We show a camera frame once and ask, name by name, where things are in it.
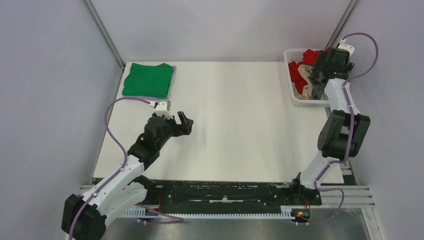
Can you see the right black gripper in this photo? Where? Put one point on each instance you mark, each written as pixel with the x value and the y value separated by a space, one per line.
pixel 321 61

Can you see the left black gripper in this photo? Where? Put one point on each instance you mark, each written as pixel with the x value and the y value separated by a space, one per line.
pixel 184 128

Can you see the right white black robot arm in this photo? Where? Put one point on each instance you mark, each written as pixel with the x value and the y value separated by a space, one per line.
pixel 345 129

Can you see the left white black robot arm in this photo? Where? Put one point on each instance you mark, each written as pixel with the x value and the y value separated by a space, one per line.
pixel 87 217

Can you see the beige t shirt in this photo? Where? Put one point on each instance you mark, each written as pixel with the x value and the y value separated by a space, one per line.
pixel 305 92

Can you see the red t shirt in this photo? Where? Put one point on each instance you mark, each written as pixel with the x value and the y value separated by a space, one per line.
pixel 310 57

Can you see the white plastic basket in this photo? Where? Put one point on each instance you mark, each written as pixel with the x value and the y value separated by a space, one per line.
pixel 297 55

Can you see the folded green t shirt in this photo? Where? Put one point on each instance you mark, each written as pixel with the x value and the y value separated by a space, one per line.
pixel 147 79

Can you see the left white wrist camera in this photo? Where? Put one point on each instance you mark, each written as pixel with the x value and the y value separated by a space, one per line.
pixel 160 105

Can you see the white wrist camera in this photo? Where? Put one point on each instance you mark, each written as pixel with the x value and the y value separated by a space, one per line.
pixel 160 105
pixel 345 46

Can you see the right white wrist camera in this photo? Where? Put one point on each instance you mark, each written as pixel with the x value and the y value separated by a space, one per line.
pixel 345 46

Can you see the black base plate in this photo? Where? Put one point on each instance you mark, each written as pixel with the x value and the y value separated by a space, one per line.
pixel 224 197

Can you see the right aluminium frame post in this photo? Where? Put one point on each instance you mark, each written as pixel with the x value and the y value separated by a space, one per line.
pixel 335 36

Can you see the aluminium frame post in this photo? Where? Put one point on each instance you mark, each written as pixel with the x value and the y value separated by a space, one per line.
pixel 104 33
pixel 335 36

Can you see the left aluminium frame post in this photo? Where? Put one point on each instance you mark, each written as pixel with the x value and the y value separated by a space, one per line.
pixel 104 33

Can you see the aluminium front rail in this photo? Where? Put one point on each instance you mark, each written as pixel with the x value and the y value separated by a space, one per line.
pixel 331 196

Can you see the white slotted cable duct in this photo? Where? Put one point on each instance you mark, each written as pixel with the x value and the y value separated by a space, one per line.
pixel 138 212

